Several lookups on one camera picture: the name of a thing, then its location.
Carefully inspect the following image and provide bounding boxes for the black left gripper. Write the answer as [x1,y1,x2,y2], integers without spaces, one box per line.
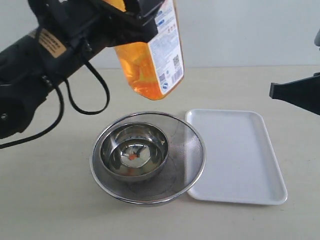
[37,0,164,58]

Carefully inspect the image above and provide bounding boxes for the orange pump soap bottle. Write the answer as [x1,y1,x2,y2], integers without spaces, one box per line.
[114,0,185,101]

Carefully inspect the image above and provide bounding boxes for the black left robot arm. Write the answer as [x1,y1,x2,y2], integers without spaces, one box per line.
[0,0,164,139]

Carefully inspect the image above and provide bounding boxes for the small stainless steel bowl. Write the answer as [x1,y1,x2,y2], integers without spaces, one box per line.
[99,121,170,183]

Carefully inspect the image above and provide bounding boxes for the white rectangular plastic tray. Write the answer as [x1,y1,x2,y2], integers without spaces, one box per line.
[184,108,288,206]

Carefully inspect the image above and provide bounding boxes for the steel mesh strainer basket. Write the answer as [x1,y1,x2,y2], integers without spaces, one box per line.
[89,111,206,207]

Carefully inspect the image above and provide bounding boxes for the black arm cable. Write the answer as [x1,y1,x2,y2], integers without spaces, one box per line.
[0,37,111,150]

